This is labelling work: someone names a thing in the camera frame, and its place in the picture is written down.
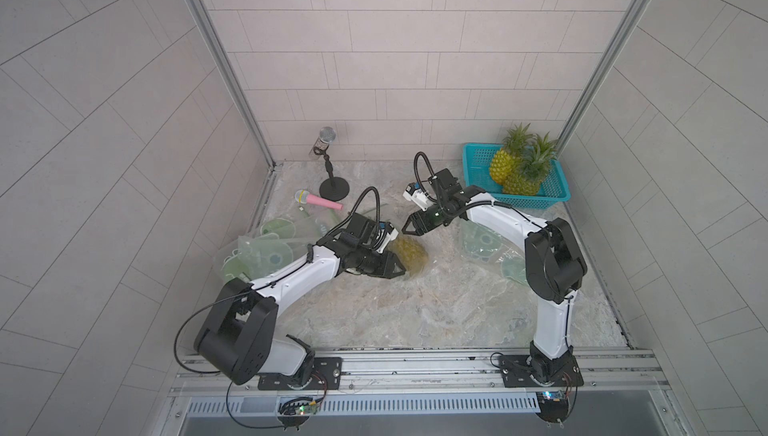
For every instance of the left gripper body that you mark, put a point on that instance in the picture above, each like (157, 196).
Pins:
(370, 262)

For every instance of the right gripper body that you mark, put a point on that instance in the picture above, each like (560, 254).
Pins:
(433, 216)

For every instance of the green pineapple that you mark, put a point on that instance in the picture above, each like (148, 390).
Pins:
(411, 252)
(526, 180)

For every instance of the zip-top bag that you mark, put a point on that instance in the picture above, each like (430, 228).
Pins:
(492, 251)
(374, 234)
(237, 268)
(278, 242)

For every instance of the yellow pineapple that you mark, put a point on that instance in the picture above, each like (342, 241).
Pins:
(510, 154)

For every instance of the orange pineapple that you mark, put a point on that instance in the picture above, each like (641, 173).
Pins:
(546, 146)

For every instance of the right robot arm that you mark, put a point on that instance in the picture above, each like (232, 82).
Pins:
(554, 265)

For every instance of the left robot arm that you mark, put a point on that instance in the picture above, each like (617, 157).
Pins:
(238, 336)

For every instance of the teal plastic basket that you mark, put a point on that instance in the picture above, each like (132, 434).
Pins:
(476, 159)

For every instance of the black microphone stand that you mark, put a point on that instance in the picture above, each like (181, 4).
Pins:
(334, 188)

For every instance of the pink toy microphone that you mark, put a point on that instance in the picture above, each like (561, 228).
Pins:
(306, 197)

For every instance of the left circuit board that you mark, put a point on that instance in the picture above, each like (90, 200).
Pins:
(298, 408)

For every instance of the circuit board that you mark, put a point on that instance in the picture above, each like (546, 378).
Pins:
(298, 408)
(554, 406)

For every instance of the right circuit board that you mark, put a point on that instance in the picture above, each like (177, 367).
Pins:
(554, 406)

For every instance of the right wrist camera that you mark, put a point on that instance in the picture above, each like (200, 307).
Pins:
(416, 194)

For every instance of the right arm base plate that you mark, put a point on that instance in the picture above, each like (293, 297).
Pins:
(525, 371)

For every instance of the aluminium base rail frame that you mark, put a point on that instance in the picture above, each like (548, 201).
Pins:
(430, 392)

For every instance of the right aluminium corner post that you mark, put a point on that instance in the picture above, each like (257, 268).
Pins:
(627, 25)

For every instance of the aluminium corner post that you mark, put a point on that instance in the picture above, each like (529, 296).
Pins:
(627, 25)
(208, 32)

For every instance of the left aluminium corner post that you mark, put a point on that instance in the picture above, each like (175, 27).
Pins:
(208, 32)

